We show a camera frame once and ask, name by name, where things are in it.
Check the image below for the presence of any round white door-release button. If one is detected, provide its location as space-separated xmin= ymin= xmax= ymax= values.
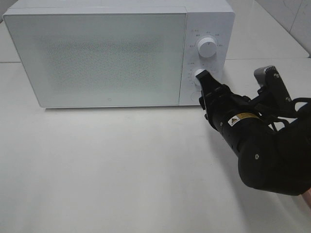
xmin=190 ymin=91 xmax=202 ymax=104

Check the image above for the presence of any white microwave door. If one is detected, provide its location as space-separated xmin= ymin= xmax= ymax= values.
xmin=5 ymin=14 xmax=186 ymax=108

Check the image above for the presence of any pink round plate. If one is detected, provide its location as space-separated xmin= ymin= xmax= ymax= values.
xmin=300 ymin=188 xmax=311 ymax=209

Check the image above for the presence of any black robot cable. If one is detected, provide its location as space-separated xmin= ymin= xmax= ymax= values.
xmin=255 ymin=97 xmax=311 ymax=133

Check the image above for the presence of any lower white timer knob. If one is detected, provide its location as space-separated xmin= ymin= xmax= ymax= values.
xmin=192 ymin=68 xmax=207 ymax=87

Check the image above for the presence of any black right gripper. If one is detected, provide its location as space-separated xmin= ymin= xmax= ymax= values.
xmin=199 ymin=71 xmax=259 ymax=121

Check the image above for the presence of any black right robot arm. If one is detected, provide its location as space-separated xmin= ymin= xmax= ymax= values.
xmin=196 ymin=66 xmax=311 ymax=196

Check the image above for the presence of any upper white control knob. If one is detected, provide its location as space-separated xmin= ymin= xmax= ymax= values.
xmin=197 ymin=36 xmax=217 ymax=58

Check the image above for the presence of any white microwave oven body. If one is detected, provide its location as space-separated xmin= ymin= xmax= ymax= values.
xmin=3 ymin=0 xmax=235 ymax=108

